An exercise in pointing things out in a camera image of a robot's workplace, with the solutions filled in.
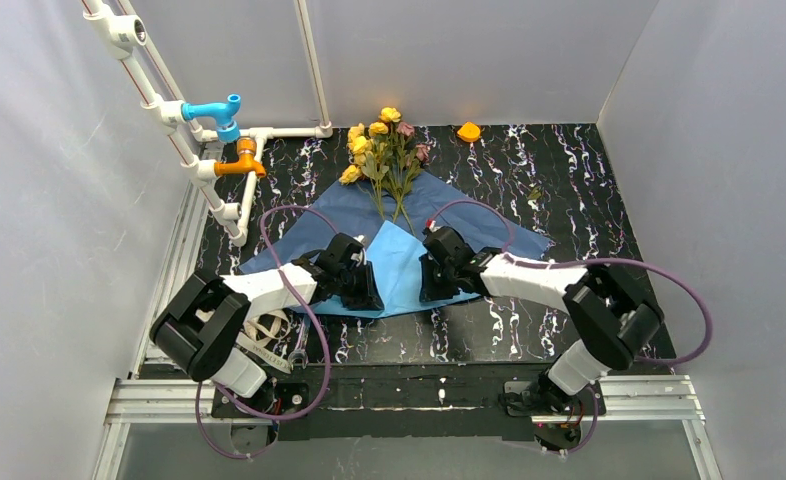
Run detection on blue wrapping paper sheet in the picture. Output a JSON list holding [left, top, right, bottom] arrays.
[[239, 173, 552, 318]]

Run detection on brown pink fake flower bunch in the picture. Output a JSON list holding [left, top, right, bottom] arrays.
[[390, 121, 430, 233]]

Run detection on yellow fake flower bunch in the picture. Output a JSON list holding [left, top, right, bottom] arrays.
[[338, 106, 402, 218]]

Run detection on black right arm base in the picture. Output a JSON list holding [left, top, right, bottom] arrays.
[[498, 374, 606, 457]]

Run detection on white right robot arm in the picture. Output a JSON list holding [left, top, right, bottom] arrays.
[[420, 226, 664, 404]]

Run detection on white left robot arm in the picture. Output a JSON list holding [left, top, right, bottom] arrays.
[[149, 233, 384, 398]]

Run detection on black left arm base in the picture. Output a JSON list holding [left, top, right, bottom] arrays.
[[211, 379, 312, 454]]

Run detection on silver open-end wrench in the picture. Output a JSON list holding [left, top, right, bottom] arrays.
[[287, 317, 311, 369]]

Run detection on cream printed ribbon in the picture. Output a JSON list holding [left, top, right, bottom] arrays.
[[236, 310, 292, 374]]

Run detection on orange plastic piece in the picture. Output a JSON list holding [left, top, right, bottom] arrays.
[[456, 122, 482, 143]]

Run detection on orange plastic tap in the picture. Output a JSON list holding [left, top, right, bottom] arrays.
[[213, 137, 267, 178]]

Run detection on blue plastic tap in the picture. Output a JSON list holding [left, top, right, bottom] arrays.
[[181, 93, 242, 143]]

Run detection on aluminium extrusion frame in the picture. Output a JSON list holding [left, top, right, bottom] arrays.
[[91, 142, 722, 480]]

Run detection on white pvc pipe frame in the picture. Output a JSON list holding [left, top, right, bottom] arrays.
[[81, 1, 333, 247]]

